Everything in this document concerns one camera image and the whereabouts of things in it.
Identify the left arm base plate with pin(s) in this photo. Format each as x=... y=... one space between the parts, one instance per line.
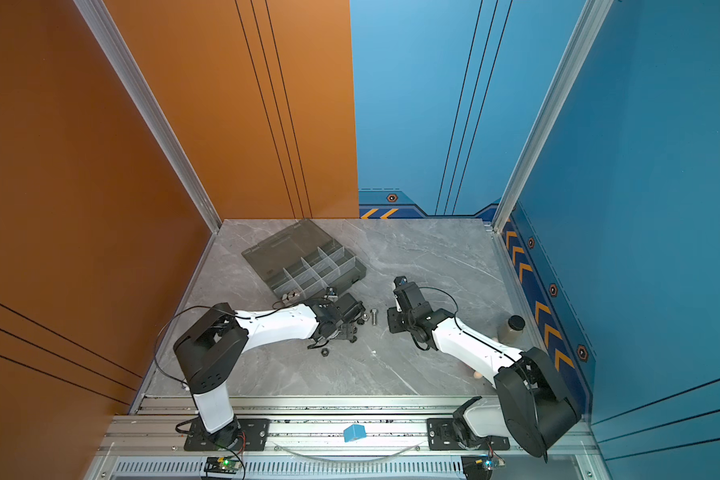
x=242 y=435

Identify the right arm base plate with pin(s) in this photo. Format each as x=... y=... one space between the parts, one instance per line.
x=443 y=435

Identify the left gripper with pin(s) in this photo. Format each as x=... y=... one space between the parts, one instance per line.
x=348 y=332

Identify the circuit board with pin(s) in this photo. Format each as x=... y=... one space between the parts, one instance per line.
x=480 y=467
x=225 y=467

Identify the left circuit board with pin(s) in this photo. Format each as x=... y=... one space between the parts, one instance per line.
x=225 y=467

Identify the aluminium corner post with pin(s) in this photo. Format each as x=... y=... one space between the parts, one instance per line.
x=587 y=28
x=105 y=31

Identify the right aluminium corner post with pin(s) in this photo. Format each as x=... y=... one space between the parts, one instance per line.
x=587 y=28

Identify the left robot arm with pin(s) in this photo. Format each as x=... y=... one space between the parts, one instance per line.
x=208 y=351

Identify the right circuit board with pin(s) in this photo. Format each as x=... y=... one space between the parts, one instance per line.
x=480 y=467

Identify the grey plastic organizer box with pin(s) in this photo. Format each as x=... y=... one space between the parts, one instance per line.
x=305 y=258

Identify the blue block on rail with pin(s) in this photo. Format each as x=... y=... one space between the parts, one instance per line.
x=354 y=432

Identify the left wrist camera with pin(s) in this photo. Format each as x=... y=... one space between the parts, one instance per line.
x=331 y=294

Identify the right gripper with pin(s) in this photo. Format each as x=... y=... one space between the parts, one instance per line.
x=392 y=320

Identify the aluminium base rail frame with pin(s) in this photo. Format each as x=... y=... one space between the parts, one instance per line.
x=387 y=437

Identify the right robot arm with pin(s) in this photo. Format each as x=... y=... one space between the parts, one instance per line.
x=534 y=405

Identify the left aluminium corner post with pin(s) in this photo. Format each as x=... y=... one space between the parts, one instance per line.
x=105 y=31

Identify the brown jar black lid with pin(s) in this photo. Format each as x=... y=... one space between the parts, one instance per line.
x=510 y=331

